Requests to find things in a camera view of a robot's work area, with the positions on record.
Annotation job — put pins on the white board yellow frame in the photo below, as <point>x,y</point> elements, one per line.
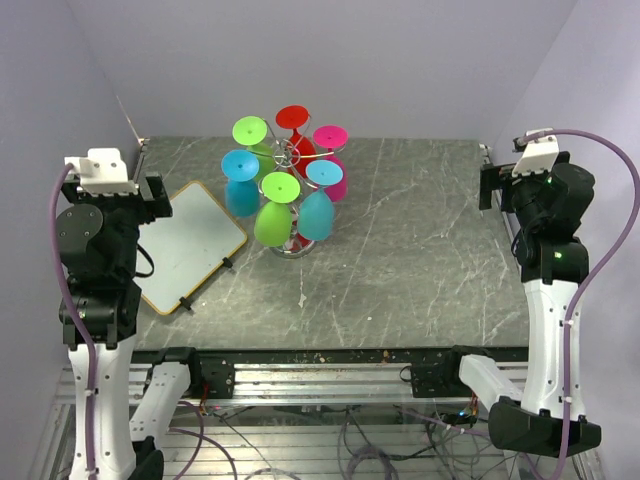
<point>187,248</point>

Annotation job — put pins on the green plastic wine glass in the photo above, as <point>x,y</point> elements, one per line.
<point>274,220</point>

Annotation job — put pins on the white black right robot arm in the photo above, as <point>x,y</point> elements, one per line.
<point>548,409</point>

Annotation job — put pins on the pink plastic wine glass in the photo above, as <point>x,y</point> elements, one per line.
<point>333,138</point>

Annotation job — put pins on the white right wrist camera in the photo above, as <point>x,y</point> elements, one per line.
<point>539,150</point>

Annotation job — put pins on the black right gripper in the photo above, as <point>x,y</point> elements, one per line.
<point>493,176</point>

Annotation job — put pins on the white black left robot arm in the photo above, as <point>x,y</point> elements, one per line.
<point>95,245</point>

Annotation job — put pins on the blue plastic wine glass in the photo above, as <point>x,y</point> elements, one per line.
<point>242,197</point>

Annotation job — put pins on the teal plastic wine glass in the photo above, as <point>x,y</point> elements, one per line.
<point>317,212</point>

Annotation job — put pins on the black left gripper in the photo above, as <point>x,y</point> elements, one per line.
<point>154,206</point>

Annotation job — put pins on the aluminium rail frame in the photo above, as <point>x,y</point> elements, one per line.
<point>249,378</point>

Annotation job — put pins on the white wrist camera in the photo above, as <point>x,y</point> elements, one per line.
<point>539,150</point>
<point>102,172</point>

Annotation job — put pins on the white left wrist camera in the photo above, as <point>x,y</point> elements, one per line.
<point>102,172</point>

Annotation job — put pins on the red plastic wine glass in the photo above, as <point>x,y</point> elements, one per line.
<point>295,118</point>

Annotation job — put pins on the light green wine glass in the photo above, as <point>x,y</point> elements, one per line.
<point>251,132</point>

